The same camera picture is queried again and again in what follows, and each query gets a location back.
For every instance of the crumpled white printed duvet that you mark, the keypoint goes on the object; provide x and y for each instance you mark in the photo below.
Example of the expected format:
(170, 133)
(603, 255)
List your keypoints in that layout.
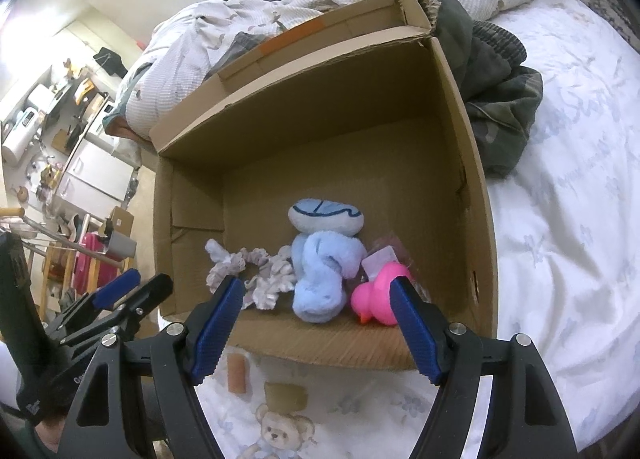
(200, 34)

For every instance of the grey bin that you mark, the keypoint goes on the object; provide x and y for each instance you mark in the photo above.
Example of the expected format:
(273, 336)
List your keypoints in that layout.
(122, 245)

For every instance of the light blue plush sock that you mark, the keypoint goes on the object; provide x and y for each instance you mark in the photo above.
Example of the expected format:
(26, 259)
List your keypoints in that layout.
(320, 289)

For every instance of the person's left hand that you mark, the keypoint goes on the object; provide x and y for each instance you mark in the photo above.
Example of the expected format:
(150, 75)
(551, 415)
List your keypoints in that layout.
(50, 434)

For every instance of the pale frilly scrunchie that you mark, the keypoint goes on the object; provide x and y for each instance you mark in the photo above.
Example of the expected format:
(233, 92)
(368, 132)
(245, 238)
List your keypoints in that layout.
(260, 279)

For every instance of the white box appliance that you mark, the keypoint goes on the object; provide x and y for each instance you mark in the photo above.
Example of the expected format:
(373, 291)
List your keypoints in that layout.
(40, 99)

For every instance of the white rounded appliance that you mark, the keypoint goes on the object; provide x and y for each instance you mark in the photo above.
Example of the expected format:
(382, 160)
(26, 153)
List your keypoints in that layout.
(15, 141)

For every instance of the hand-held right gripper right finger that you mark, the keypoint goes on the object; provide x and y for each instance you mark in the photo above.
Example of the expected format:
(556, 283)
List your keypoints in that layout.
(415, 329)

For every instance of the small cardboard floor box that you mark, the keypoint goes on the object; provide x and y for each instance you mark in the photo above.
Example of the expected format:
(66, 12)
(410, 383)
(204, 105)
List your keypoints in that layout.
(120, 220)

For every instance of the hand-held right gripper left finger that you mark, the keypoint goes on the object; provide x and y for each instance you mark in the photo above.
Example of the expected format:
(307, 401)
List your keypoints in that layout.
(215, 329)

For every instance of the white kitchen cabinet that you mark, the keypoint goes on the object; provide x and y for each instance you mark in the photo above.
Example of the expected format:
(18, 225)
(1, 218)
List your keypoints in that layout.
(95, 174)

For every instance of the brown cardboard box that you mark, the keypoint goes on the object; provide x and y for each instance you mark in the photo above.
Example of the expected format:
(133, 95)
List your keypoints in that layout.
(325, 154)

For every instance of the orange yellow bag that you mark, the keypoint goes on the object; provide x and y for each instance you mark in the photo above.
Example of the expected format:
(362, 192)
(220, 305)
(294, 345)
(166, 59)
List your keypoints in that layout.
(85, 89)

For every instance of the pink rubber duck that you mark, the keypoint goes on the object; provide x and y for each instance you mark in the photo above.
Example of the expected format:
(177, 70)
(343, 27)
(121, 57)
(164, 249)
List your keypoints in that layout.
(375, 296)

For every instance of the pale grey plush toy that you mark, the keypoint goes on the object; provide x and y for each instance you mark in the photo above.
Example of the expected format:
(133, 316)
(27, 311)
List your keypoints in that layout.
(325, 224)

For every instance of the small cardboard square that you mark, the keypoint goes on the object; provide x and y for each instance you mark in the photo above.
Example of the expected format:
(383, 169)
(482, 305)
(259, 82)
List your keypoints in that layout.
(285, 396)

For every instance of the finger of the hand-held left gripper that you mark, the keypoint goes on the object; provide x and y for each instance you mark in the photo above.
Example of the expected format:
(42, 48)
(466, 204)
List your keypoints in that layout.
(117, 284)
(145, 294)

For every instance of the clear plastic bag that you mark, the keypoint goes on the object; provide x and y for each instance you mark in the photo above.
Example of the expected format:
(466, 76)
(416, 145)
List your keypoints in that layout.
(387, 251)

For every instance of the black hanging garment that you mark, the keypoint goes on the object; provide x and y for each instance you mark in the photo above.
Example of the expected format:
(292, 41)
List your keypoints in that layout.
(112, 59)

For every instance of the pink red storage box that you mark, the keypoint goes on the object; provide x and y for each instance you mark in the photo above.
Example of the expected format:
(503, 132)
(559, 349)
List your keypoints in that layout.
(87, 264)

